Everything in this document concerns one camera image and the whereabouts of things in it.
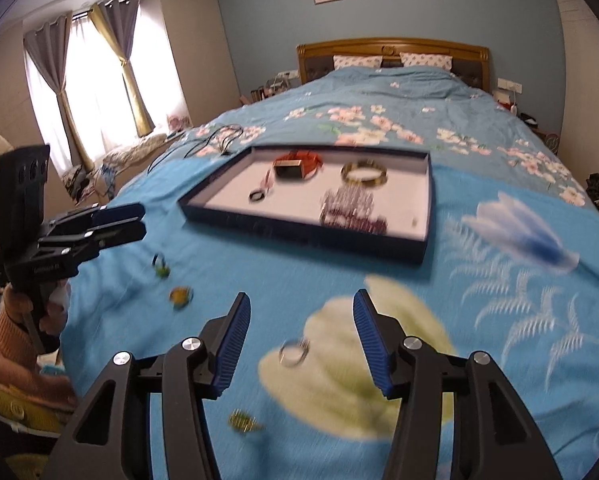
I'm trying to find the person's left hand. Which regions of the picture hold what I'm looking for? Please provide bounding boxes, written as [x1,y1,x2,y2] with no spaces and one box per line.
[1,278,70,337]

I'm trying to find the left patterned pillow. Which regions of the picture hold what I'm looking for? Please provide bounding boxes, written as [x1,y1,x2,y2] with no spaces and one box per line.
[333,55,383,70]

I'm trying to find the small pink fan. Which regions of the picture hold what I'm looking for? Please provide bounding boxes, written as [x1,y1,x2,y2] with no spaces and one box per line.
[167,115,191,133]

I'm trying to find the clothes on window bench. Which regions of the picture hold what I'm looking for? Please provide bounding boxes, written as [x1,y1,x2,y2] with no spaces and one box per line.
[98,133,168,172]

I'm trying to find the pink sleeve left forearm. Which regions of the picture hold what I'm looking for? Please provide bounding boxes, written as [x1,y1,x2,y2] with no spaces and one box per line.
[0,307,78,411]

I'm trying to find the yellow orange charm ring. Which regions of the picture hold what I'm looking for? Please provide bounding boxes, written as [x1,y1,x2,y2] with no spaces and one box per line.
[168,285,194,309]

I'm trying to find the amber tortoise bangle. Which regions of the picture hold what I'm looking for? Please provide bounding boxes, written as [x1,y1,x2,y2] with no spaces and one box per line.
[341,159,388,188]

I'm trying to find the navy box lid tray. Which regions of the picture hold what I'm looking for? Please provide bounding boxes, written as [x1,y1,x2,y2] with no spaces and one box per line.
[179,144,434,266]

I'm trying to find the patterned pillow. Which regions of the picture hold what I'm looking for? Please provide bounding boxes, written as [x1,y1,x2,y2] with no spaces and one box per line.
[400,52,452,72]
[333,55,383,70]

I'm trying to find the right grey yellow curtain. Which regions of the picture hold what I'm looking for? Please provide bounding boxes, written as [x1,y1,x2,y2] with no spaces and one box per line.
[89,0,155,138]

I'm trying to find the wall power socket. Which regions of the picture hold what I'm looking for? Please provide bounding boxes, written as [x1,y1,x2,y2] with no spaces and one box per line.
[497,78,523,94]

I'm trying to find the black cable bundle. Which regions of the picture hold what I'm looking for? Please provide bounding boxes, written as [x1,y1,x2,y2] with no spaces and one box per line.
[146,122,245,175]

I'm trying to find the green charm black bead ring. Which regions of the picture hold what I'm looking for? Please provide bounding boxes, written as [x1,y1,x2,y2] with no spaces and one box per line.
[150,252,171,280]

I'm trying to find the dark purple bead bracelet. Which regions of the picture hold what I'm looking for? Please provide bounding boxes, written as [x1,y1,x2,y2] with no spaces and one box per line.
[319,206,390,235]

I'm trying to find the green gold brooch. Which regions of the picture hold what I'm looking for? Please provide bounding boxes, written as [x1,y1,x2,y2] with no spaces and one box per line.
[228,410,264,434]

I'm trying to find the right patterned pillow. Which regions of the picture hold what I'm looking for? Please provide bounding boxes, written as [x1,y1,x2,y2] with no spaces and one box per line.
[400,52,452,72]

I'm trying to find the teal floral duvet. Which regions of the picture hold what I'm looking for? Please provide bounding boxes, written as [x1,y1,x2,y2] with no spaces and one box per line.
[114,65,593,208]

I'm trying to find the orange smart watch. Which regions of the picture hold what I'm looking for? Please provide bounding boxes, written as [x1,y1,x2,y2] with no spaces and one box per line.
[273,151,323,180]

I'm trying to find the left grey yellow curtain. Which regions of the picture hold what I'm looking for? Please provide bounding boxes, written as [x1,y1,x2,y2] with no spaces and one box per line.
[24,13,94,172]

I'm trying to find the blue floral towel blanket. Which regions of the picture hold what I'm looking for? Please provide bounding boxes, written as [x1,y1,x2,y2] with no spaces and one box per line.
[62,158,599,479]

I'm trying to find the grey yellow curtain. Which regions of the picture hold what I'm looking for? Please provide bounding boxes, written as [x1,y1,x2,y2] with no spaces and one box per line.
[24,13,94,172]
[89,0,155,138]

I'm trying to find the wooden headboard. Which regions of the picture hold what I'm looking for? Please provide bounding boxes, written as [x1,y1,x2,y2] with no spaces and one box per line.
[296,38,491,92]

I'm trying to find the silver ring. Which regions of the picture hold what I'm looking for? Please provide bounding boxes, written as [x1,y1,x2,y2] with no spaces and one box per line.
[277,337,311,366]

